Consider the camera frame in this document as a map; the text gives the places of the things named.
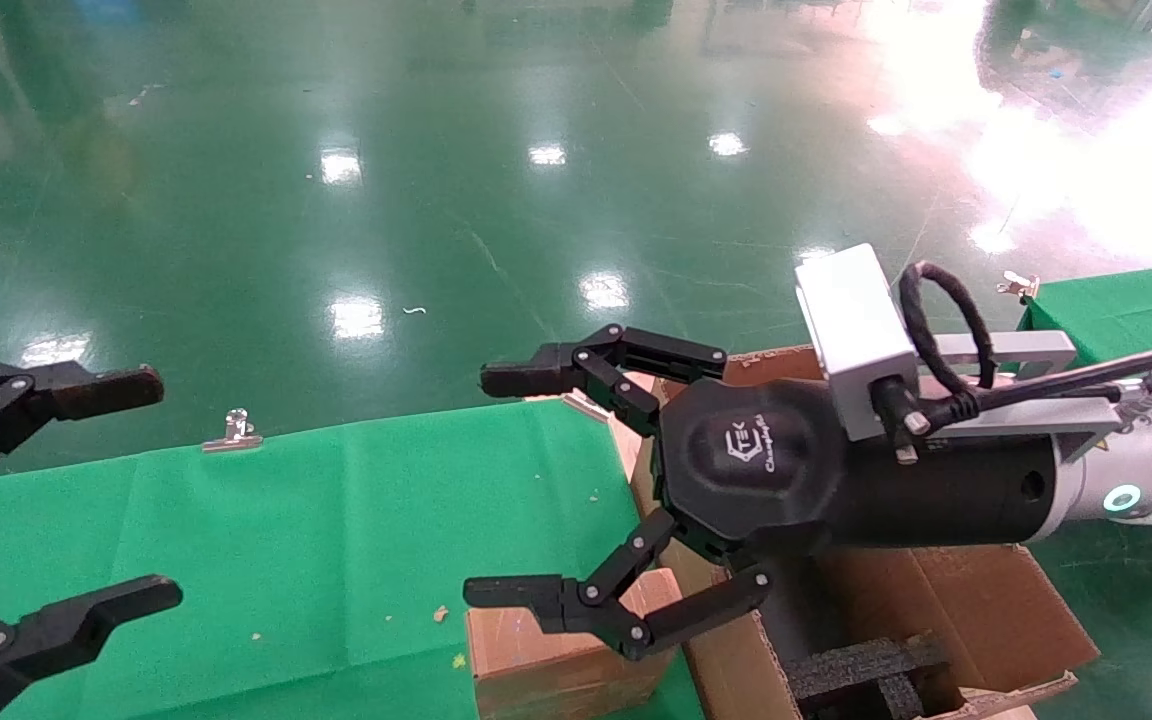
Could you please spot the silver camera mounting bracket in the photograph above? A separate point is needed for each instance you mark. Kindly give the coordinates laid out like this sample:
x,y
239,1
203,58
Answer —
x,y
1026,350

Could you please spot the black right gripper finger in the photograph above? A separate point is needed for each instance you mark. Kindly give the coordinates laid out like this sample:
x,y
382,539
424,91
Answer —
x,y
561,602
636,352

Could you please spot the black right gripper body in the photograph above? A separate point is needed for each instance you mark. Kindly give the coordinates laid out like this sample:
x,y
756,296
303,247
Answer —
x,y
766,490

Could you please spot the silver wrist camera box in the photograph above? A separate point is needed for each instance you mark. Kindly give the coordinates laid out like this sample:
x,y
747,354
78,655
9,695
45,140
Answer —
x,y
856,320

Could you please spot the black foam insert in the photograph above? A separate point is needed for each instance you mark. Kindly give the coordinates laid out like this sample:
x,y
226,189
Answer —
x,y
856,668

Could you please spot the small cardboard box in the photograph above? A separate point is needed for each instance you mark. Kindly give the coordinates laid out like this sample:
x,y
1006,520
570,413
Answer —
x,y
556,680

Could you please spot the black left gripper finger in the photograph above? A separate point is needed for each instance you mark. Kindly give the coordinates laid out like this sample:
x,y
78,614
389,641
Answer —
x,y
56,392
56,632

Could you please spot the large open cardboard carton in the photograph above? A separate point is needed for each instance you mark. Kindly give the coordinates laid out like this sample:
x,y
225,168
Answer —
x,y
986,600

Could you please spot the large green table cloth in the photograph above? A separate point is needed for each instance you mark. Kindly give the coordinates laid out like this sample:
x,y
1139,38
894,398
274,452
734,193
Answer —
x,y
336,520

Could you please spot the green cloth side table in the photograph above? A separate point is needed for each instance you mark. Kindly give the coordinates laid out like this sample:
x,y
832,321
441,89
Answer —
x,y
1136,310

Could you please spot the silver metal binder clip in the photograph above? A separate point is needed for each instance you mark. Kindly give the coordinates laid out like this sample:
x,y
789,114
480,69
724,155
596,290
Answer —
x,y
586,405
232,434
1018,287

